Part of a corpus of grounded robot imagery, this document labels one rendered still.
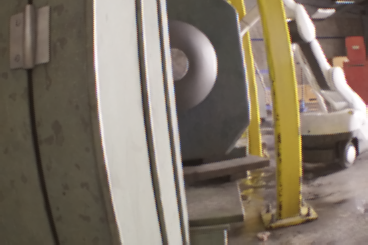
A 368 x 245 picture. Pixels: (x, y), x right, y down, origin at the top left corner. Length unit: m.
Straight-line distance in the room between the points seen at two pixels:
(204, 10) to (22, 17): 0.77
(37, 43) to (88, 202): 0.14
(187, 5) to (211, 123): 0.30
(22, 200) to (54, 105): 0.09
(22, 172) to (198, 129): 0.73
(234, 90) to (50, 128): 0.77
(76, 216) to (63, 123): 0.08
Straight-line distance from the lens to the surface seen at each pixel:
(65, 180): 0.33
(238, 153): 1.17
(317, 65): 2.57
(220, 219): 0.88
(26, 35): 0.33
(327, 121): 2.44
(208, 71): 0.90
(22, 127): 0.33
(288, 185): 1.61
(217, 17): 1.06
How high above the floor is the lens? 0.55
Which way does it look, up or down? 2 degrees down
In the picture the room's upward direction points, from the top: 6 degrees counter-clockwise
